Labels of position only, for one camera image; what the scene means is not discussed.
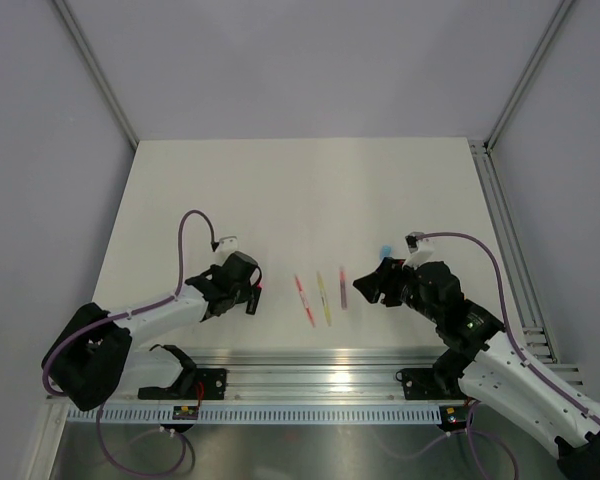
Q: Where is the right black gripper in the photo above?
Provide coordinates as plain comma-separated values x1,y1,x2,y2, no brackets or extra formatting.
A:
353,256,443,324

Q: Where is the grey purple marker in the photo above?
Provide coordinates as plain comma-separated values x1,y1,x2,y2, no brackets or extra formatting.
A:
338,266,348,311

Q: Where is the yellow highlighter pen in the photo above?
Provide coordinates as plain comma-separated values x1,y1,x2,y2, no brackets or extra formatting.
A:
316,271,332,327

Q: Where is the thin red pen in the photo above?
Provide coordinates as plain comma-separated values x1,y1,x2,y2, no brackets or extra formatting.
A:
294,274,316,328

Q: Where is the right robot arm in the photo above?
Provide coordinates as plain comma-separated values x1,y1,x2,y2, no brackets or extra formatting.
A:
353,258,600,479

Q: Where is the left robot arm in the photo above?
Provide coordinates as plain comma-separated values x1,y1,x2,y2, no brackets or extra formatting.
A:
41,251,262,411

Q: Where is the black pink highlighter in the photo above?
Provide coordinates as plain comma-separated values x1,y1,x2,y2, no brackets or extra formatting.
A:
245,284,262,316

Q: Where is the light blue cap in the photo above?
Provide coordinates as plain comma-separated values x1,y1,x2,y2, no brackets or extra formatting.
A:
379,245,392,259

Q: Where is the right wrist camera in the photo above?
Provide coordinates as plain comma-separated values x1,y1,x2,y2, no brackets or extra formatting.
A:
404,232,435,268

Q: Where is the aluminium mounting rail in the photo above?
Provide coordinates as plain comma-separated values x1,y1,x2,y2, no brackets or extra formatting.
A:
44,347,589,401

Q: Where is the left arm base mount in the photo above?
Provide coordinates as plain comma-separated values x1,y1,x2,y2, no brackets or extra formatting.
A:
137,367,229,436

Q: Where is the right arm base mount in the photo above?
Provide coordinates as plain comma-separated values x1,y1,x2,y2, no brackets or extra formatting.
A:
394,367,474,432

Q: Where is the aluminium side rail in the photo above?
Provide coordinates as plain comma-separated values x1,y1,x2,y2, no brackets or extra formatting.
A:
468,140,560,364

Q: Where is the white slotted cable duct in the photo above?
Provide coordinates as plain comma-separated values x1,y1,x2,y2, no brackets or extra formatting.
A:
67,404,442,425

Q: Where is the aluminium frame post left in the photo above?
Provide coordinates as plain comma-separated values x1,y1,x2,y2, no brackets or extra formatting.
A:
49,0,140,151

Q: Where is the aluminium frame post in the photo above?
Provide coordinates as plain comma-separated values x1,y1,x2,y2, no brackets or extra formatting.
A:
49,0,140,151
483,0,579,153

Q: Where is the aluminium frame post right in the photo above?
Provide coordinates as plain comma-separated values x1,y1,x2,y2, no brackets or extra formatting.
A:
483,0,579,153

